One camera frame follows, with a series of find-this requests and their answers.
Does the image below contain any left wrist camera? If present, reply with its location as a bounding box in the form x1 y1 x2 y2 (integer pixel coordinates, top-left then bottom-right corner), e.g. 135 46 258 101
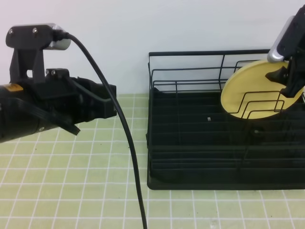
6 23 71 83

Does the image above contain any yellow round plate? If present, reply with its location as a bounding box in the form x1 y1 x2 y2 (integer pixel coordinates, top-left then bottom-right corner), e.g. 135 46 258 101
221 60 304 119

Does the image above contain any black drip tray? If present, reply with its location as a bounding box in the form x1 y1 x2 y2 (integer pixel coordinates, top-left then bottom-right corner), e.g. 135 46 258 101
146 88 305 190

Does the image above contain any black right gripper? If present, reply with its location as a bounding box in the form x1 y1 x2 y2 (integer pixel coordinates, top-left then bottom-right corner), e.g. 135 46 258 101
265 7 305 98

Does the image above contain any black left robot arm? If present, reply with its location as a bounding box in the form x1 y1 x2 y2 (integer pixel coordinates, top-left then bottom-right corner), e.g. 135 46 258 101
0 69 117 142

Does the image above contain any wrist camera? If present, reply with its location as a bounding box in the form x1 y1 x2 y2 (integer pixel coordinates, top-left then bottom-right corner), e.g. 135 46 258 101
266 15 297 63
6 23 71 83

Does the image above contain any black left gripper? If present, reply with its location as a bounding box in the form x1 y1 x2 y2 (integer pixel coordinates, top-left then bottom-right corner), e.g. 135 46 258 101
33 68 117 124

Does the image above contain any black camera cable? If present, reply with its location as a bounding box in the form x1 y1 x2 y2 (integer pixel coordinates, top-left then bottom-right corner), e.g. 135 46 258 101
54 31 148 229

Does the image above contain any black wire dish rack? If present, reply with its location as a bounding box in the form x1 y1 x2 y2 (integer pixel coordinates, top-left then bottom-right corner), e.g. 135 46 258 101
145 48 305 172

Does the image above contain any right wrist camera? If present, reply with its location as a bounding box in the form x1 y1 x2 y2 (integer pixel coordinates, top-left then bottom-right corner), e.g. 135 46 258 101
266 15 297 63

